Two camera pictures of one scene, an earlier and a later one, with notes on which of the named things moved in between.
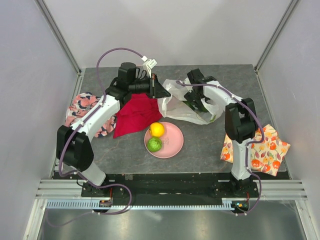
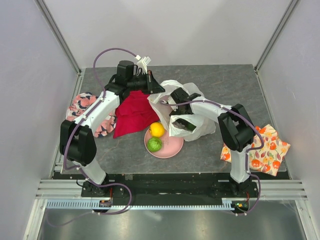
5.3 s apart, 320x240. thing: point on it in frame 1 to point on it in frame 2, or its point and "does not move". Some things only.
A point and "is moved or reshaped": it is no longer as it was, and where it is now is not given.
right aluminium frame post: (292, 5) does not move
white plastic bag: (173, 106) is moved or reshaped
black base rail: (171, 186) does not move
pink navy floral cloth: (80, 104) does not move
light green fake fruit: (154, 144) does not move
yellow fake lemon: (156, 129) does not move
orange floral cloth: (266, 157) does not move
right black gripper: (190, 97) to (176, 112)
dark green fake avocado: (202, 109) is moved or reshaped
